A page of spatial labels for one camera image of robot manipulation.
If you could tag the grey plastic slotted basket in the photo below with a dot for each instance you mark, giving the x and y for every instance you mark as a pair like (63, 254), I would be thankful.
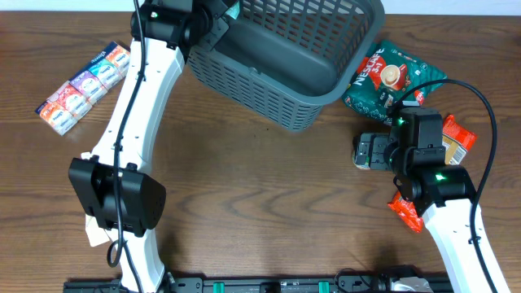
(287, 59)

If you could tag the small teal wipes packet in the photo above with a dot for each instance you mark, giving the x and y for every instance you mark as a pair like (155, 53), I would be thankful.
(234, 11)

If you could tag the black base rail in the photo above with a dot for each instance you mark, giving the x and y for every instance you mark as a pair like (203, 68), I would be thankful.
(401, 278)

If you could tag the green Nescafe coffee bag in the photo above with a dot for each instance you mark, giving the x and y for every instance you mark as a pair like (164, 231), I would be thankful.
(384, 76)

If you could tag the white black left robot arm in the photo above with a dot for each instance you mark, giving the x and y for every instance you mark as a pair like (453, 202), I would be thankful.
(123, 204)

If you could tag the orange snack packet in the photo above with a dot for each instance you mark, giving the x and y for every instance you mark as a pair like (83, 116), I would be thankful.
(457, 140)

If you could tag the green lidded small jar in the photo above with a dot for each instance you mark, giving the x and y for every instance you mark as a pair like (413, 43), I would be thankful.
(360, 154)

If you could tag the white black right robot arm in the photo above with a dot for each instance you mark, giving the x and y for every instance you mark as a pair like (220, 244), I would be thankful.
(443, 195)

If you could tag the red snack packet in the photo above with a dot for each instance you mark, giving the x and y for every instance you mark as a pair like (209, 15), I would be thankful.
(406, 211)

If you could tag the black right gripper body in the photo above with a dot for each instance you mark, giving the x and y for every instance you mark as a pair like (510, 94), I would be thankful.
(383, 155)

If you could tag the white brown bread bag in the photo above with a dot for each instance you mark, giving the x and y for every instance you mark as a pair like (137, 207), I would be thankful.
(95, 234)

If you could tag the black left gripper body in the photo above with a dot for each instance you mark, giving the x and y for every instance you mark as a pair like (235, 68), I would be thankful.
(211, 32)

